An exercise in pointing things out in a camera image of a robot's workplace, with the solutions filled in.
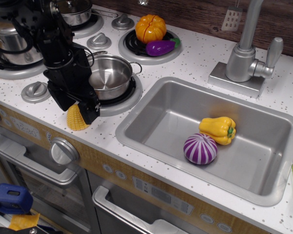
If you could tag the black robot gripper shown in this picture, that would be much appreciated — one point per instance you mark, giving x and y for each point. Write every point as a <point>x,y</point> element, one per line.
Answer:
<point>68,71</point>

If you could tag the yellow toy corn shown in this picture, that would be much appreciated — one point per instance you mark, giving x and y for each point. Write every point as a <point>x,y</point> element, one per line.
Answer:
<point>74,119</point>

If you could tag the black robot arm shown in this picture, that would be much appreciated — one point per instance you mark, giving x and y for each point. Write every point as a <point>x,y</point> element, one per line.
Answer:
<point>40,24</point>

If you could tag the front stove burner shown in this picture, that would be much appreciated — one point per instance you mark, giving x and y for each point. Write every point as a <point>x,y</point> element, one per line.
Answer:
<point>129,102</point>

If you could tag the stove burner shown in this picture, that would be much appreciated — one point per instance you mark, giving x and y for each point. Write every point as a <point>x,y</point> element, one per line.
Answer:
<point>92,26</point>
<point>22,73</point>
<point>133,50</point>
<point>129,102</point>

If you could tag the small steel pan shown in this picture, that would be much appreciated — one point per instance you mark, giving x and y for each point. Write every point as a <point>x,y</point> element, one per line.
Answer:
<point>111,75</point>

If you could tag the front left stove knob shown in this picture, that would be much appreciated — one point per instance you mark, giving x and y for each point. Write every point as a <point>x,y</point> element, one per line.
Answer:
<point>35,92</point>

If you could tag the stove knob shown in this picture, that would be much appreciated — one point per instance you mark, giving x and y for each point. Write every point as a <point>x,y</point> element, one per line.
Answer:
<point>99,42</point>
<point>35,92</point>
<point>123,22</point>

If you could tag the middle stove knob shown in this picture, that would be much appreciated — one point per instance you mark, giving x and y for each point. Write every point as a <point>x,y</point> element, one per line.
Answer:
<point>99,42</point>

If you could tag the right back stove burner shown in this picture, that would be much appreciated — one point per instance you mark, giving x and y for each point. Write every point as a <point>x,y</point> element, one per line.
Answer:
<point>133,50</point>

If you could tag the back left stove burner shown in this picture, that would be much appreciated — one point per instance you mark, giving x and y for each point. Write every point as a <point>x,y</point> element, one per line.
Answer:
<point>92,26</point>

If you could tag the back stove knob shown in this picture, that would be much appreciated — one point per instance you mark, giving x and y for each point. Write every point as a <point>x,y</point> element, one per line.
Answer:
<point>123,22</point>

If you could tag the round silver oven dial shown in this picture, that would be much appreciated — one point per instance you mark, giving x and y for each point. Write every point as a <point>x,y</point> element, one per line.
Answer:
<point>62,151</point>

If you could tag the silver sink basin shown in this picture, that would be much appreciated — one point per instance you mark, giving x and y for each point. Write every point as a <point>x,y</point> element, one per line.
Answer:
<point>255,166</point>

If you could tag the steel pot at back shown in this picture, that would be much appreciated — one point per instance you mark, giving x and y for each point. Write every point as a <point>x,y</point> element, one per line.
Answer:
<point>75,12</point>

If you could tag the purple toy eggplant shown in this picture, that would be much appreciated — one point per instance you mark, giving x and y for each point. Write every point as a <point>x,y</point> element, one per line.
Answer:
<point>162,47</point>

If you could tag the large steel pot with lid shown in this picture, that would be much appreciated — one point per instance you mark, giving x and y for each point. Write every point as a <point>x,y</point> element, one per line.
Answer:
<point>14,45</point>

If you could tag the orange toy pumpkin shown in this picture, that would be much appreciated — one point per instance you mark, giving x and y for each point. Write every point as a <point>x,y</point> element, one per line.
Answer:
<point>150,28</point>

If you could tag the blue clamp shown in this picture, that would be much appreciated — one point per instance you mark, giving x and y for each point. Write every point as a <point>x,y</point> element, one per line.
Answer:
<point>15,200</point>

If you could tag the purple striped toy onion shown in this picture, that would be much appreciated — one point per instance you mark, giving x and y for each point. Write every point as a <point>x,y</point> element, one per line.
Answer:
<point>200,149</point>

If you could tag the yellow cloth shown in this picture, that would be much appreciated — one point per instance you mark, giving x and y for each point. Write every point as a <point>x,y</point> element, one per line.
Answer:
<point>23,221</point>

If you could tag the yellow toy bell pepper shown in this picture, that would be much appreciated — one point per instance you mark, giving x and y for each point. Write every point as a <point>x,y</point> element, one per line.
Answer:
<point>221,129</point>

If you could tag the silver toy faucet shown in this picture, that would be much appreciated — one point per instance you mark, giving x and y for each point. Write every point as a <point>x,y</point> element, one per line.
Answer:
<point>244,74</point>

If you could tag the hanging grey spatula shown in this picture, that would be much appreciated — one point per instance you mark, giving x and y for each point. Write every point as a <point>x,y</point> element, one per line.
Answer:
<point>232,18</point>

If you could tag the silver oven door handle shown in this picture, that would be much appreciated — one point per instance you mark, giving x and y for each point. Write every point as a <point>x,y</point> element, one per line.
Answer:
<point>14,153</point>

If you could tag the silver dishwasher door handle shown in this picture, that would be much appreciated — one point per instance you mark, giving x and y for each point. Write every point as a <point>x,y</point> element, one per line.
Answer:
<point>159,226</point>

